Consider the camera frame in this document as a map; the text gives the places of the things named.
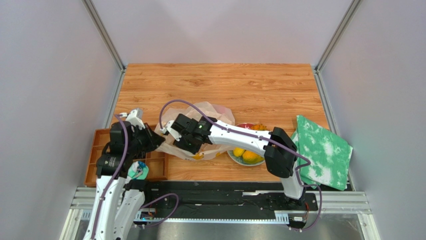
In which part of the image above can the fake pineapple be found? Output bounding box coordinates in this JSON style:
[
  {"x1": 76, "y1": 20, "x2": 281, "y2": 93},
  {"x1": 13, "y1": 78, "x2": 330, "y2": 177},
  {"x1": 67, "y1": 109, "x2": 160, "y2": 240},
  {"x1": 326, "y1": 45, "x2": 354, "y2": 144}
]
[{"x1": 250, "y1": 123, "x2": 268, "y2": 131}]

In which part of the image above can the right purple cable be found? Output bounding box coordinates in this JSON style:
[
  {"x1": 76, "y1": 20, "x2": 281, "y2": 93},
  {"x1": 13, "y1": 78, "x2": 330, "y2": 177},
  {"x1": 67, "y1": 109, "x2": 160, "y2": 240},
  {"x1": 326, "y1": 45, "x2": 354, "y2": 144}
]
[{"x1": 158, "y1": 99, "x2": 323, "y2": 233}]

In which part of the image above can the yellow green fake mango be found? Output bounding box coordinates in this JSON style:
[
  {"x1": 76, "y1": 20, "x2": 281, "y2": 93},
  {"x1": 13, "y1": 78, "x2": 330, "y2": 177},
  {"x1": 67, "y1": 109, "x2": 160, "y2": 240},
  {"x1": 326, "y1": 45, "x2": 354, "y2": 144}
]
[{"x1": 242, "y1": 150, "x2": 264, "y2": 165}]

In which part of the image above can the purple cable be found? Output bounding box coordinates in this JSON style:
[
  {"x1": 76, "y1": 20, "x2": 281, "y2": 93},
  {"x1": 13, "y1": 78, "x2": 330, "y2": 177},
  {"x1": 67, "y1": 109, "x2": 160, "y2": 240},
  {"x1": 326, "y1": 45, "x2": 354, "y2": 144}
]
[
  {"x1": 158, "y1": 99, "x2": 323, "y2": 233},
  {"x1": 89, "y1": 113, "x2": 180, "y2": 240}
]

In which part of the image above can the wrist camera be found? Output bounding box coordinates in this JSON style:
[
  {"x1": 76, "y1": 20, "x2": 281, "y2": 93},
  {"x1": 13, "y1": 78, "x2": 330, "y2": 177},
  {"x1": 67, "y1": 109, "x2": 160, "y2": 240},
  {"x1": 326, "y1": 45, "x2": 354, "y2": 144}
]
[
  {"x1": 118, "y1": 108, "x2": 146, "y2": 130},
  {"x1": 160, "y1": 120, "x2": 182, "y2": 142}
]

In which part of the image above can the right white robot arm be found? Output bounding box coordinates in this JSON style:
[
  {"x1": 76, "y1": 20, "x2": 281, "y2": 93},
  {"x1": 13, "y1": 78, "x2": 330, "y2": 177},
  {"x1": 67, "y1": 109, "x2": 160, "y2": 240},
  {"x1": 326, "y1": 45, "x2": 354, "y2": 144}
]
[{"x1": 165, "y1": 113, "x2": 304, "y2": 200}]

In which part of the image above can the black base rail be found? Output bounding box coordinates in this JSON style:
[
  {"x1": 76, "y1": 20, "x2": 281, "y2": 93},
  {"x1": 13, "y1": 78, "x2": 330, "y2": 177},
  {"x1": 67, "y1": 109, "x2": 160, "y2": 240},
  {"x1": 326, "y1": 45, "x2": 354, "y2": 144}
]
[{"x1": 143, "y1": 181, "x2": 319, "y2": 221}]

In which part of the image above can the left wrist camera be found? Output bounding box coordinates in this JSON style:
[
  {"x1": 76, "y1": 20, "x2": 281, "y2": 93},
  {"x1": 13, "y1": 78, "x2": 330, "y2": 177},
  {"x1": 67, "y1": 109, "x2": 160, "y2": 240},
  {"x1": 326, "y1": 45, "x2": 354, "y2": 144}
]
[{"x1": 118, "y1": 108, "x2": 146, "y2": 130}]

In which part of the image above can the green white tie-dye cloth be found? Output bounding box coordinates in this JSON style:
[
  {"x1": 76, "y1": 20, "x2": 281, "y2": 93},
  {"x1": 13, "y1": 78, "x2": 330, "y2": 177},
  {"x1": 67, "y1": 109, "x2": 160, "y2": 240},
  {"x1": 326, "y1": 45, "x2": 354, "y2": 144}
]
[{"x1": 291, "y1": 115, "x2": 353, "y2": 191}]

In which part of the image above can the yellow fake fruit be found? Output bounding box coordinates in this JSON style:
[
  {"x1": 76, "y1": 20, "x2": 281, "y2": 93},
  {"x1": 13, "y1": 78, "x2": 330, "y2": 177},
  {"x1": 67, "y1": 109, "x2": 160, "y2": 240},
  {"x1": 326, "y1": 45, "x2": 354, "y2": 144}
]
[{"x1": 232, "y1": 147, "x2": 246, "y2": 158}]

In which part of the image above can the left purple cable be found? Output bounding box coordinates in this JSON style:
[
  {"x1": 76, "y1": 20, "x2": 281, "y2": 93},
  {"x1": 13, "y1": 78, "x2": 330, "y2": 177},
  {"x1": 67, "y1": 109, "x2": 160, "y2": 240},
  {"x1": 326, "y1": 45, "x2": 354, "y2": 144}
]
[{"x1": 89, "y1": 113, "x2": 180, "y2": 240}]

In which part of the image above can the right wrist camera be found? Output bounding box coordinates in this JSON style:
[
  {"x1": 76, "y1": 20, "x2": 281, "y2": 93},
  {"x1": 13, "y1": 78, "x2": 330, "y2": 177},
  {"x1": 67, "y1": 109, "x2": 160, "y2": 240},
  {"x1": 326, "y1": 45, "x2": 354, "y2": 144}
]
[{"x1": 160, "y1": 120, "x2": 182, "y2": 142}]

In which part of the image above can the banana print plastic bag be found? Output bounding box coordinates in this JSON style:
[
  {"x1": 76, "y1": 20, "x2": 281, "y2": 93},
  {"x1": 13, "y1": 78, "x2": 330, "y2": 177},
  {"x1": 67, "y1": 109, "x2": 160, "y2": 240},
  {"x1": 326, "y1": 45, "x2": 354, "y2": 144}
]
[{"x1": 155, "y1": 99, "x2": 235, "y2": 161}]

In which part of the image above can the wooden compartment tray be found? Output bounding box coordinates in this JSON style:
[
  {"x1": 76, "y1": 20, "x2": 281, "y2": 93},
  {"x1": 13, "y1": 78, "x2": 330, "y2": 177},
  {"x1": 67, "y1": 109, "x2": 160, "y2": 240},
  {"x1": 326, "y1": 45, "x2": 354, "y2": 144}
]
[{"x1": 84, "y1": 128, "x2": 169, "y2": 187}]

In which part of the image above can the red and teal floral plate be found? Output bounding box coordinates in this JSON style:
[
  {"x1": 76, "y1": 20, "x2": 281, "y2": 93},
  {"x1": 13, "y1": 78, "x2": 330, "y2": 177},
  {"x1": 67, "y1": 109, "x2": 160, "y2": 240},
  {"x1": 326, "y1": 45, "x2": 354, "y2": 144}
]
[{"x1": 227, "y1": 123, "x2": 268, "y2": 167}]

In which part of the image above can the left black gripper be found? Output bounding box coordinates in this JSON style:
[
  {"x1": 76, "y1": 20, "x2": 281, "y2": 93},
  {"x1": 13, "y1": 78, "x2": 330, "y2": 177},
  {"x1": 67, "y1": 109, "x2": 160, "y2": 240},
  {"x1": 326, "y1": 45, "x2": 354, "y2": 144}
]
[{"x1": 126, "y1": 122, "x2": 165, "y2": 156}]

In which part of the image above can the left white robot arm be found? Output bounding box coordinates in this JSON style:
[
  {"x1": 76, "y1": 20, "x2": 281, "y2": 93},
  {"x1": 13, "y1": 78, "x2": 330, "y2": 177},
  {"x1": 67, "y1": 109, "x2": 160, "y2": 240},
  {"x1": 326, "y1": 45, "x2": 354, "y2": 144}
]
[{"x1": 83, "y1": 120, "x2": 165, "y2": 240}]

